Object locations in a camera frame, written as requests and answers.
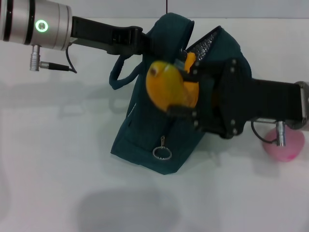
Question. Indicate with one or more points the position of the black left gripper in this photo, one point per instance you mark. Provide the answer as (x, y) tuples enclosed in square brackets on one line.
[(103, 36)]

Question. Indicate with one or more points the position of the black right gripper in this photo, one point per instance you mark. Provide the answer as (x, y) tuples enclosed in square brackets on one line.
[(229, 101)]

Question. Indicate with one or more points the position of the dark teal insulated lunch bag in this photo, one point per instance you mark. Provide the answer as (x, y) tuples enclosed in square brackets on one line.
[(144, 135)]

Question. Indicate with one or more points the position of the yellow banana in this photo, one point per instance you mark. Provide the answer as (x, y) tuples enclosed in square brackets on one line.
[(164, 84)]

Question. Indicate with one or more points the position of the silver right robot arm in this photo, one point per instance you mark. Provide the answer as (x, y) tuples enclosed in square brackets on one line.
[(304, 104)]

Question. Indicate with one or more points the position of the pink peach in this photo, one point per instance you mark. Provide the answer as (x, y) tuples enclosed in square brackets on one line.
[(292, 147)]

